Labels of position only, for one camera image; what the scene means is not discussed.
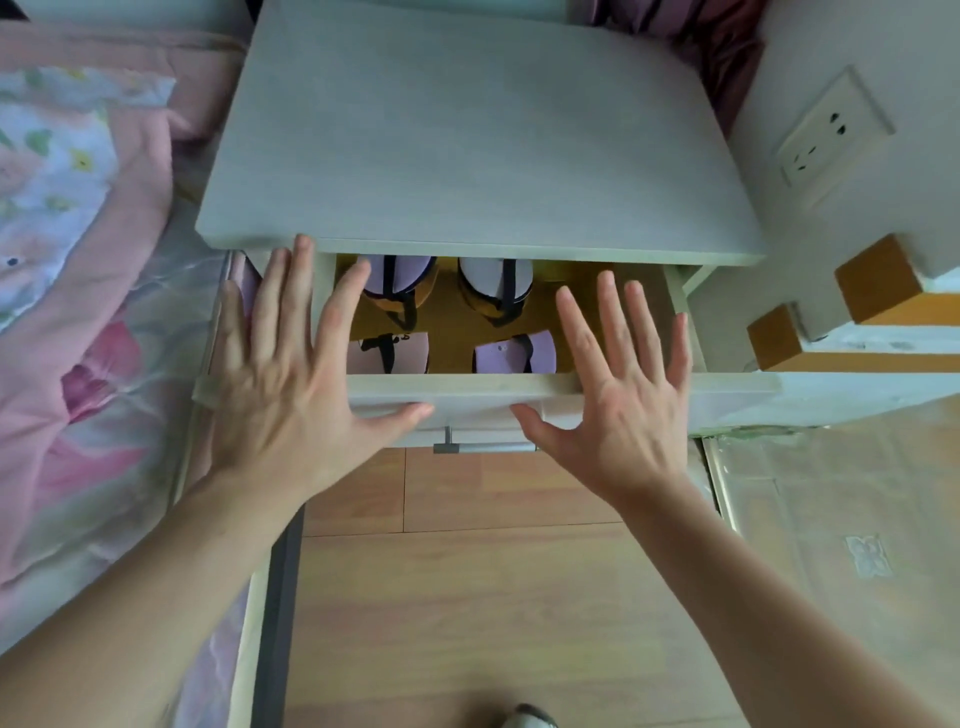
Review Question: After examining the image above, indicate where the person's right hand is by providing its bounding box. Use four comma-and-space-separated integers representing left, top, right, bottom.
510, 270, 696, 516

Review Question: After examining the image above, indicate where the person's left hand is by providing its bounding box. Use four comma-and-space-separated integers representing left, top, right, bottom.
198, 234, 436, 510

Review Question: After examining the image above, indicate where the person's right forearm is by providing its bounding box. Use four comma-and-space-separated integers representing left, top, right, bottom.
618, 474, 955, 728

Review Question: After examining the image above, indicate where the person's left forearm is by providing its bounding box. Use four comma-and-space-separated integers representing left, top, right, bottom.
0, 480, 309, 728

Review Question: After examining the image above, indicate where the purple flip-flop slipper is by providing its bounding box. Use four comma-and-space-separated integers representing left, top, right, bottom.
456, 257, 536, 328
354, 331, 431, 375
471, 330, 558, 375
358, 255, 441, 331

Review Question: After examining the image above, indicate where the white nightstand drawer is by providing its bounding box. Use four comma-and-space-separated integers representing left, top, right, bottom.
311, 251, 783, 451

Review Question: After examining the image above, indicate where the brown wooden block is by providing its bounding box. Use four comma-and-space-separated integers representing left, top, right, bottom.
834, 233, 960, 328
746, 301, 960, 373

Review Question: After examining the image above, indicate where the yellow drawer liner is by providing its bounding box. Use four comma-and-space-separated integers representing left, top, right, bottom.
335, 255, 676, 376

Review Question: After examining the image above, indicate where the pink floral quilt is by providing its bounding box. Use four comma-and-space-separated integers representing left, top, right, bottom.
0, 18, 250, 655

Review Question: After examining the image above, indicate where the white wooden nightstand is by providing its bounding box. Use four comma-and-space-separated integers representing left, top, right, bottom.
195, 0, 785, 451

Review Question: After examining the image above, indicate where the plastic-wrapped white panel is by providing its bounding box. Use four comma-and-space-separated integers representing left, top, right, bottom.
701, 390, 960, 728

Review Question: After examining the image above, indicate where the dark red cloth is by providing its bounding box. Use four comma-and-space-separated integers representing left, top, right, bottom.
588, 0, 768, 140

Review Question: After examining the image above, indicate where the grey metal drawer handle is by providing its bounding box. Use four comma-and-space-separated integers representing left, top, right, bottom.
432, 426, 538, 456

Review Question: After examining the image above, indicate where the white wall socket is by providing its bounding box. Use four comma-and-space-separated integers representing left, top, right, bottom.
774, 65, 896, 209

